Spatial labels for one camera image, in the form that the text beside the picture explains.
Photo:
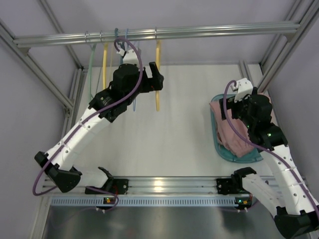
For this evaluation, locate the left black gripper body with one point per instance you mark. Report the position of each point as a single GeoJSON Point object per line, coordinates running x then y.
{"type": "Point", "coordinates": [154, 79]}

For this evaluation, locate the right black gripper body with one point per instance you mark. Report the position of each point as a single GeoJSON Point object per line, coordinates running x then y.
{"type": "Point", "coordinates": [229, 108]}

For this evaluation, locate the pink trousers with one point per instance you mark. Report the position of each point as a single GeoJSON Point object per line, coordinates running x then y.
{"type": "Point", "coordinates": [234, 139]}

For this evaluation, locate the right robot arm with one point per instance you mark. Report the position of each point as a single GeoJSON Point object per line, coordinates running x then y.
{"type": "Point", "coordinates": [295, 210]}

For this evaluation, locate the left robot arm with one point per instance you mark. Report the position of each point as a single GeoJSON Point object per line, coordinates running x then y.
{"type": "Point", "coordinates": [58, 163]}

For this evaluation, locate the dark teal hanger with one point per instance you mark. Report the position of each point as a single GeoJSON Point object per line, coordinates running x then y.
{"type": "Point", "coordinates": [119, 44]}

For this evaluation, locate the light blue hanger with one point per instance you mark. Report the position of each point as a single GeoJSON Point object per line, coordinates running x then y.
{"type": "Point", "coordinates": [137, 46]}

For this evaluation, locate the green hanger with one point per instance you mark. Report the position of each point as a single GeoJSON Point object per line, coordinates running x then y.
{"type": "Point", "coordinates": [89, 73]}

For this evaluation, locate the teal transparent plastic bin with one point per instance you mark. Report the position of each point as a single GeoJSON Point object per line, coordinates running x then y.
{"type": "Point", "coordinates": [224, 154]}

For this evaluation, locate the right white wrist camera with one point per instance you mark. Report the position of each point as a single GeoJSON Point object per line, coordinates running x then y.
{"type": "Point", "coordinates": [242, 88]}

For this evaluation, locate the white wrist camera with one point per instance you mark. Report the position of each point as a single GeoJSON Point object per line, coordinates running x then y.
{"type": "Point", "coordinates": [129, 56]}
{"type": "Point", "coordinates": [242, 88]}

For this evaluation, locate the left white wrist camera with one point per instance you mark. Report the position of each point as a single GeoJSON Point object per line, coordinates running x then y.
{"type": "Point", "coordinates": [129, 56]}

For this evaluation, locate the aluminium hanging rail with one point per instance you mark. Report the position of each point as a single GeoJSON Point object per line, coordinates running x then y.
{"type": "Point", "coordinates": [259, 28]}

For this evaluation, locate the aluminium frame post right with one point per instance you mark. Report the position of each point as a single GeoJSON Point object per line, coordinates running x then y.
{"type": "Point", "coordinates": [282, 46]}

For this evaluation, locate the aluminium frame post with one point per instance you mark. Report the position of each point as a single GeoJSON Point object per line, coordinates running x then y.
{"type": "Point", "coordinates": [48, 64]}
{"type": "Point", "coordinates": [282, 46]}

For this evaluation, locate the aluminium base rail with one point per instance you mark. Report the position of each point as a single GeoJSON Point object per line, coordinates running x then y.
{"type": "Point", "coordinates": [144, 185]}

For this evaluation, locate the slotted grey cable duct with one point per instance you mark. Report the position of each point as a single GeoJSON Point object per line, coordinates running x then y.
{"type": "Point", "coordinates": [210, 201]}

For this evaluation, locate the aluminium frame post left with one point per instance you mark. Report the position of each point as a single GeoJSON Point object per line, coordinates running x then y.
{"type": "Point", "coordinates": [48, 64]}

